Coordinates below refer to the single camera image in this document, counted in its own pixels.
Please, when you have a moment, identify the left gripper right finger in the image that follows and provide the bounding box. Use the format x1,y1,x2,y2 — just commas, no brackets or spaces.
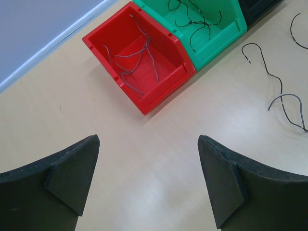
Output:
198,135,308,231

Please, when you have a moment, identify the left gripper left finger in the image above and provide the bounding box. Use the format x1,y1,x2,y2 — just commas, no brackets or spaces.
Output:
0,135,100,231

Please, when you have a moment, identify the black thin wire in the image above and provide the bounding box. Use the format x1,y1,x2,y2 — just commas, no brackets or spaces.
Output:
241,43,308,132
167,0,222,53

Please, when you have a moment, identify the red plastic bin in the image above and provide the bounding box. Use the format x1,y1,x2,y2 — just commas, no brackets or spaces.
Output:
82,1,196,115

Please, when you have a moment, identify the green plastic bin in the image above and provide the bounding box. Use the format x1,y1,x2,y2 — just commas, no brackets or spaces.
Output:
134,0,247,71

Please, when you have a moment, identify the black plastic bin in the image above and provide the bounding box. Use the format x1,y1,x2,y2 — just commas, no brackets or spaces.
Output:
238,0,283,30

